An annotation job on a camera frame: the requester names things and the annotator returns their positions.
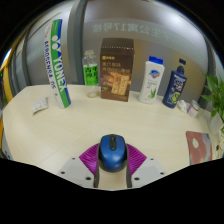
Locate small white lidded jar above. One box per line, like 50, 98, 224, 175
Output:
186, 99, 201, 119

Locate dark blue pump bottle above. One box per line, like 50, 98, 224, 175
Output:
161, 58, 188, 109

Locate blue and black computer mouse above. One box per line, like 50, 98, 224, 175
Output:
97, 133, 129, 173

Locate white green shuttlecock tube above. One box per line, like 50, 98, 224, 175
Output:
43, 18, 72, 109

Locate floral print mouse pad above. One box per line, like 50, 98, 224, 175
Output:
185, 130, 213, 166

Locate green plant in white pot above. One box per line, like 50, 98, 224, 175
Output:
199, 71, 224, 158

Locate clear bottle with green label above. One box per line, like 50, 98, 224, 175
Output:
81, 49, 101, 99

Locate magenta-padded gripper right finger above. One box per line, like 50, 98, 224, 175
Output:
124, 143, 167, 190

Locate white bottle with blue cap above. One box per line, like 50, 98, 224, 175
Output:
138, 55, 165, 105

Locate brown cardboard snack box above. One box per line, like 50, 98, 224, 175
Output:
99, 37, 135, 103

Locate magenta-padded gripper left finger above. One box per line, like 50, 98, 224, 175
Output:
56, 142, 102, 189

